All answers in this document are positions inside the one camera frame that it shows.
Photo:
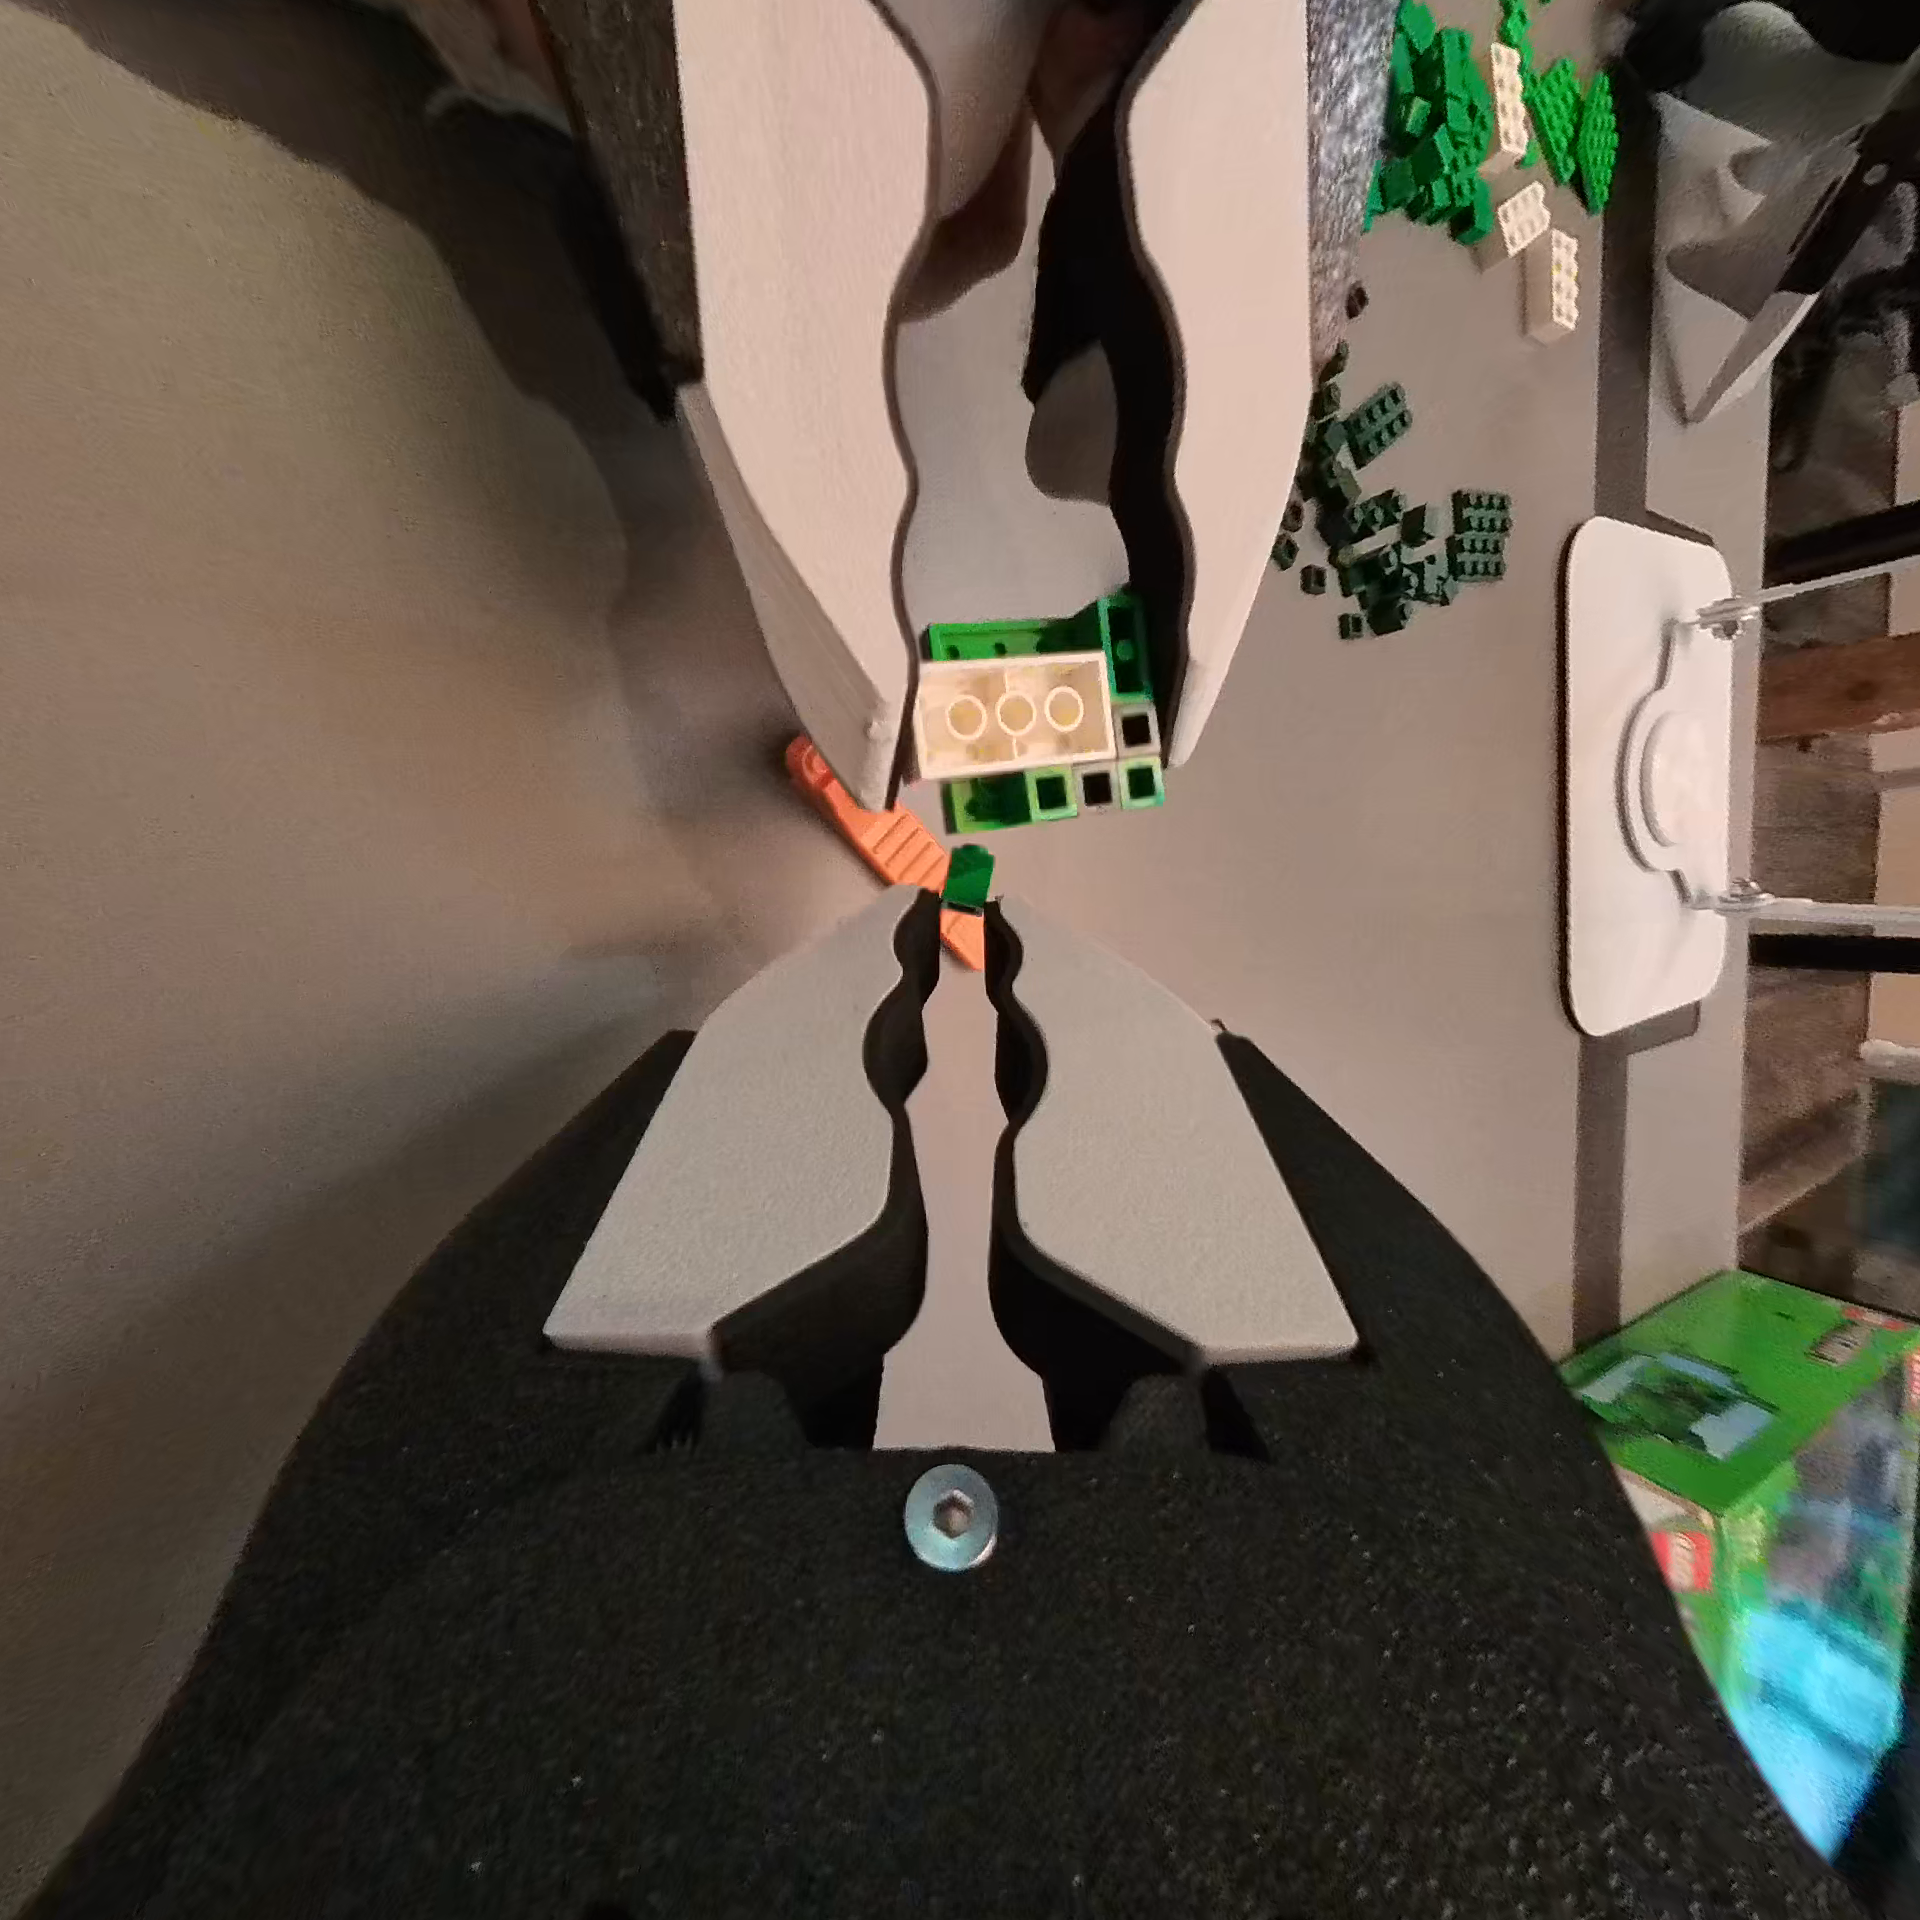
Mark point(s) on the small green lego brick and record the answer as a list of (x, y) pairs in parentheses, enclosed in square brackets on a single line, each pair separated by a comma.
[(970, 878)]

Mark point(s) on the pile of dark green bricks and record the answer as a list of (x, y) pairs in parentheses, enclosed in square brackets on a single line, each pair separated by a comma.
[(1394, 539)]

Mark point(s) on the orange brick separator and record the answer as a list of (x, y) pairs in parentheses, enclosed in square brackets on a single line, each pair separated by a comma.
[(893, 844)]

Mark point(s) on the pile of green lego bricks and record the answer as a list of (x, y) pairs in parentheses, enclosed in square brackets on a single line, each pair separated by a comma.
[(1424, 120)]

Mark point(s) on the black and grey tool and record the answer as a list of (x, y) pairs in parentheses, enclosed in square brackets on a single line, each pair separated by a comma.
[(1770, 150)]

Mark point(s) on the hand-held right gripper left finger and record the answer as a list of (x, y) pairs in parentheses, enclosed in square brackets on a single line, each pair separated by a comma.
[(734, 1170)]

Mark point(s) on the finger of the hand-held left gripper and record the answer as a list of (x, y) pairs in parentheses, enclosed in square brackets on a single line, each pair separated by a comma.
[(796, 300), (1237, 300)]

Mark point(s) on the white booklet stand base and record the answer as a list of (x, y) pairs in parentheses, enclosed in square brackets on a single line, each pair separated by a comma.
[(1634, 721)]

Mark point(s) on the green and white lego assembly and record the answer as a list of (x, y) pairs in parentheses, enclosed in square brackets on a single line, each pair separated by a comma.
[(1021, 714)]

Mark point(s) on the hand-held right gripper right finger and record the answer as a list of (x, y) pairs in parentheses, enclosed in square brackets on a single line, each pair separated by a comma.
[(1170, 1185)]

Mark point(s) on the green lego box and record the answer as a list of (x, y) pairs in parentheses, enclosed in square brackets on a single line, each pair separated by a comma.
[(1725, 1411)]

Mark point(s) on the white lego brick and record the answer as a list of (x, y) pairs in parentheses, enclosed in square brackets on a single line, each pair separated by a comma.
[(1552, 283), (1516, 223), (1506, 106)]

